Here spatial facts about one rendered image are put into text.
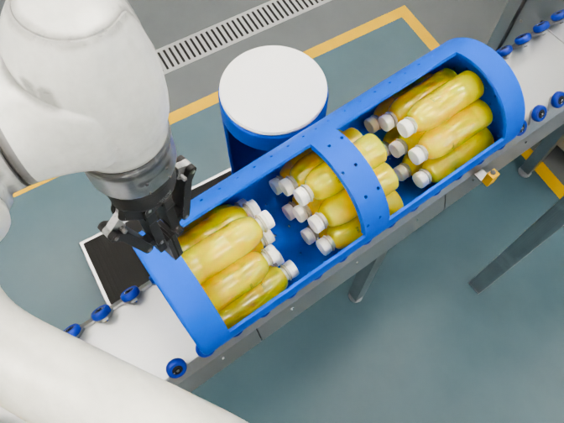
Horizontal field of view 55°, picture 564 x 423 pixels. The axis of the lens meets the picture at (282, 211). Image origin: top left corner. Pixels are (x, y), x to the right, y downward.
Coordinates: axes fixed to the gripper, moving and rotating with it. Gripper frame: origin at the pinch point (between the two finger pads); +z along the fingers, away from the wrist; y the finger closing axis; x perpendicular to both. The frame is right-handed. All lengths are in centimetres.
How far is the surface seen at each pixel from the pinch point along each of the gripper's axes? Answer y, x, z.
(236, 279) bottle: 9.1, -0.9, 34.9
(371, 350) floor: 47, -29, 148
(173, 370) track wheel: -11, 0, 53
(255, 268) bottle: 13.5, -2.0, 35.0
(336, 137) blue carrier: 42.7, 2.8, 25.5
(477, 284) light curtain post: 95, -44, 141
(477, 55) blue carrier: 79, -6, 24
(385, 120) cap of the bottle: 59, 1, 35
